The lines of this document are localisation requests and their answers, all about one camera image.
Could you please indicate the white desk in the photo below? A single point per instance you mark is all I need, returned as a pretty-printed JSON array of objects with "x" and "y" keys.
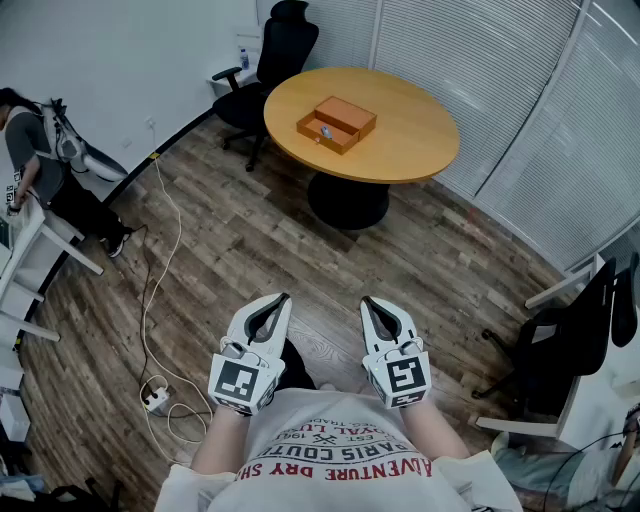
[
  {"x": 590, "y": 400},
  {"x": 30, "y": 245}
]

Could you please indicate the white power strip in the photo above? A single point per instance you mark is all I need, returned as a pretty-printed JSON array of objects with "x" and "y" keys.
[{"x": 159, "y": 400}]

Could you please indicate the black high-back office chair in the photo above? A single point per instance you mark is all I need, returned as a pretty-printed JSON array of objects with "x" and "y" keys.
[{"x": 280, "y": 55}]

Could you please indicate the white side shelf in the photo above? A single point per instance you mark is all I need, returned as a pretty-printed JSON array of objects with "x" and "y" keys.
[{"x": 225, "y": 87}]

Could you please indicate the person's black trousers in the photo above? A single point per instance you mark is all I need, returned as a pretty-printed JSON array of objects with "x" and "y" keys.
[{"x": 295, "y": 370}]

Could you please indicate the small grey blue object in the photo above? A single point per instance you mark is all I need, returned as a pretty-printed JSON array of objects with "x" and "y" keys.
[{"x": 327, "y": 132}]

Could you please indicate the white window blinds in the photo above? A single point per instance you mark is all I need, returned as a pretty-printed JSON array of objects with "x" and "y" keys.
[{"x": 500, "y": 75}]

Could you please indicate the round wooden table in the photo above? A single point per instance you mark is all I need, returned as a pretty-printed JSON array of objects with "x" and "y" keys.
[{"x": 400, "y": 150}]

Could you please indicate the clear plastic water bottle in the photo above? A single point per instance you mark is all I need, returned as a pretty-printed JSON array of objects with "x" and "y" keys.
[{"x": 244, "y": 60}]

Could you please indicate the person's white printed shirt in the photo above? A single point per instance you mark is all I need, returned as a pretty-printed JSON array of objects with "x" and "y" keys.
[{"x": 330, "y": 490}]

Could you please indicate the white wall socket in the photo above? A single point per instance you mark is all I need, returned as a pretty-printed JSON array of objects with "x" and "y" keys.
[
  {"x": 127, "y": 143},
  {"x": 150, "y": 123}
]

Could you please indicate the person's left forearm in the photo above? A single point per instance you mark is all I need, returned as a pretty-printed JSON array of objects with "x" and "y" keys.
[{"x": 220, "y": 440}]

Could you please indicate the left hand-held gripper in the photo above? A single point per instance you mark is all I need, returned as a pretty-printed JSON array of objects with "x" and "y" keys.
[{"x": 245, "y": 380}]

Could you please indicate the black mesh office chair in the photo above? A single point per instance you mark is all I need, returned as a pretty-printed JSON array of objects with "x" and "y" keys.
[
  {"x": 627, "y": 310},
  {"x": 565, "y": 335}
]

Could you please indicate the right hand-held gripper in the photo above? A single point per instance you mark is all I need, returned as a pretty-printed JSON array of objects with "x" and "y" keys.
[{"x": 405, "y": 377}]

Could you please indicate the person's right forearm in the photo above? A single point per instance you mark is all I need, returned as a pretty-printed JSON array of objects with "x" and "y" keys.
[{"x": 430, "y": 430}]

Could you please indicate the orange wooden box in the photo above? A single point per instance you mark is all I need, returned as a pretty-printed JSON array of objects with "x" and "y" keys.
[{"x": 345, "y": 112}]

